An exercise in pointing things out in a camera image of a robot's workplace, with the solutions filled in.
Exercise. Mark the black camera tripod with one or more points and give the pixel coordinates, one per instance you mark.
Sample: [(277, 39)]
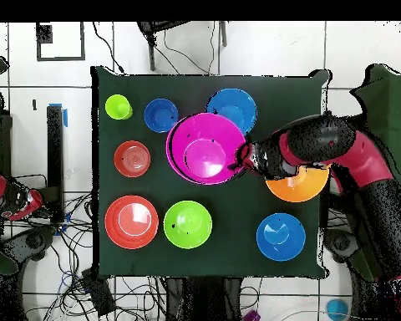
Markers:
[(152, 57)]

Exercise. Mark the black round floor stand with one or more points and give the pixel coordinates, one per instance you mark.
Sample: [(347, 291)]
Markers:
[(30, 240)]

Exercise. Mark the wide red-orange plastic bowl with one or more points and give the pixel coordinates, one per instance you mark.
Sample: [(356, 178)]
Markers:
[(131, 222)]

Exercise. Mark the black square floor frame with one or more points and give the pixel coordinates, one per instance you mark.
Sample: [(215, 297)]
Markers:
[(44, 33)]

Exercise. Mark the small purple floor object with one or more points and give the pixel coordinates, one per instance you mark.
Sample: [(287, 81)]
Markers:
[(252, 316)]

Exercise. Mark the small red-orange plastic bowl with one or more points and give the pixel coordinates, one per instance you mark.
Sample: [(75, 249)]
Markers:
[(132, 158)]

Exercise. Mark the large pink plastic bowl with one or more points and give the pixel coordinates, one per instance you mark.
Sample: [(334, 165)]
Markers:
[(204, 150)]

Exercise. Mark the lime green plastic cup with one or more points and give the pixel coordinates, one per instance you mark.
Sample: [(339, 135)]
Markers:
[(115, 105)]

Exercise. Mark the dark grey floor equipment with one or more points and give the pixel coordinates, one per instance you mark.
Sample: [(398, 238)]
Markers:
[(341, 244)]

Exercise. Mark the small black floor marker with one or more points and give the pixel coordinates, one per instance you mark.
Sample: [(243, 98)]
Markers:
[(34, 104)]

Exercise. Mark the large orange plastic bowl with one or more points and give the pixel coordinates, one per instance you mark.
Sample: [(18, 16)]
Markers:
[(297, 190)]

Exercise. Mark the small dark blue bowl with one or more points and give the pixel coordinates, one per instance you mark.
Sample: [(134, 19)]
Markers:
[(161, 115)]

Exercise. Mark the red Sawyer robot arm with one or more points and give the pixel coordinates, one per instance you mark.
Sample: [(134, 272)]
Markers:
[(361, 157)]

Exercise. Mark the black pedestal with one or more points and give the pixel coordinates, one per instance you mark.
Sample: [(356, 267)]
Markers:
[(204, 301)]

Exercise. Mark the blue tape strip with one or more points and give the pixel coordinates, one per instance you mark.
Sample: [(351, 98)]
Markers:
[(65, 117)]

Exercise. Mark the black power brick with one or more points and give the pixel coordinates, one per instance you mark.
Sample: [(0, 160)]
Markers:
[(98, 294)]

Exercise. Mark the long black bar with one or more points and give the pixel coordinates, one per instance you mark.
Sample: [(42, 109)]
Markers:
[(55, 167)]

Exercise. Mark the light blue round floor object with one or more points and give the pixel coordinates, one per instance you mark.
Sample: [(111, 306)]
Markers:
[(337, 309)]

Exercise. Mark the light blue plastic bowl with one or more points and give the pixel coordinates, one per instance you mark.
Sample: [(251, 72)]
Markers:
[(240, 103), (280, 237)]

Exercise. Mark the lime green plastic bowl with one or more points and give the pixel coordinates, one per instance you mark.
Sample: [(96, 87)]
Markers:
[(187, 230)]

